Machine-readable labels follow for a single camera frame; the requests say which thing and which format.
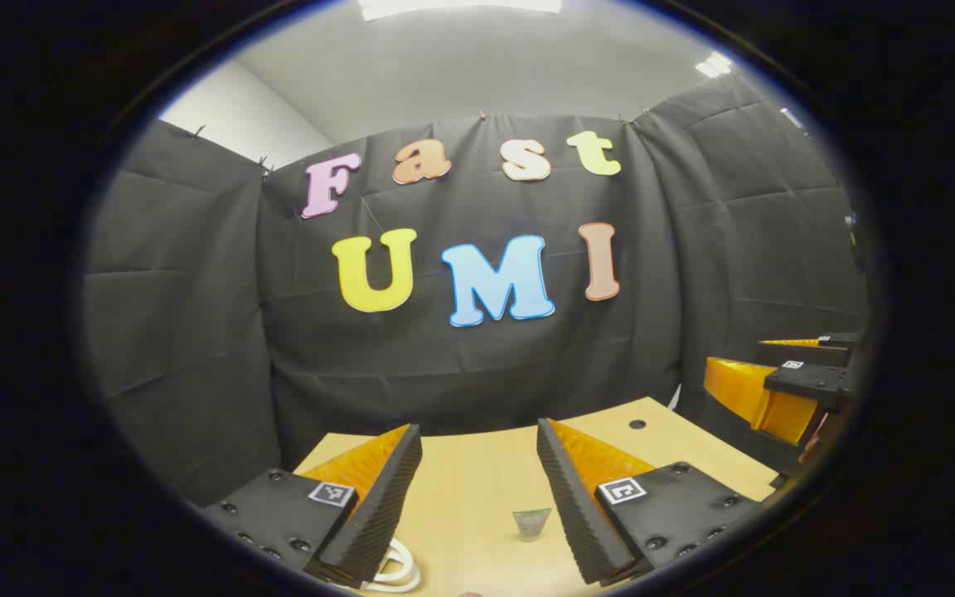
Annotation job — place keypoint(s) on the large ceiling light panel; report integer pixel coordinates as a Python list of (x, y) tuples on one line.
[(461, 7)]

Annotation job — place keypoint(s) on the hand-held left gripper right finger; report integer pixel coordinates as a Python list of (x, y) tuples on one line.
[(577, 514)]

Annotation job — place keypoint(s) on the small ceiling light panel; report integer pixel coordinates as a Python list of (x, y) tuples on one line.
[(714, 65)]

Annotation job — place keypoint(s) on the black backdrop cloth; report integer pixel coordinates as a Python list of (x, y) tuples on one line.
[(477, 373)]

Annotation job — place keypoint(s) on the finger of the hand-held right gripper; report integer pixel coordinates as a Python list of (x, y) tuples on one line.
[(743, 394), (809, 355)]

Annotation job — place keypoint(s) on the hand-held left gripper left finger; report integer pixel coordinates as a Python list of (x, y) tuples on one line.
[(378, 514)]

